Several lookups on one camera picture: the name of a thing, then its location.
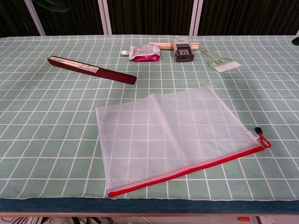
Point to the black pleated curtain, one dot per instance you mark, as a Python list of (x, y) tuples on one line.
[(149, 16), (81, 21), (245, 16), (11, 16)]

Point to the blue denim underlay cloth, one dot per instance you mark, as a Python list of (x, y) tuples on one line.
[(70, 206)]

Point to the green checked tablecloth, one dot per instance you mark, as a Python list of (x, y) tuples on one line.
[(58, 128)]

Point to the small green brush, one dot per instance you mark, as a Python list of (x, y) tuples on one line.
[(224, 64)]

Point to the white frame post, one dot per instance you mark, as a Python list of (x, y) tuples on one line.
[(105, 18), (35, 18), (196, 18)]

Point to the dark red folded fan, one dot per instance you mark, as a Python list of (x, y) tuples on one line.
[(112, 74)]

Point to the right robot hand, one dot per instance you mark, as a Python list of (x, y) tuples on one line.
[(296, 40)]

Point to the squeeze pouch with white cap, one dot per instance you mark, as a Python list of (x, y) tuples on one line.
[(144, 52)]

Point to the grey date stamp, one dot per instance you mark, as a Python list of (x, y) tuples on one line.
[(183, 50)]

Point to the small orange object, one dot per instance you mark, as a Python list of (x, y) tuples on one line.
[(243, 219)]

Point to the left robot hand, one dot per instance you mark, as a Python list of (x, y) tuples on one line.
[(57, 5)]

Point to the clear zip pouch red edge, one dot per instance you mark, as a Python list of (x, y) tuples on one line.
[(163, 140)]

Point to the wooden sticks bundle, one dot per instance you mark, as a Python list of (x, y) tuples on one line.
[(161, 45)]

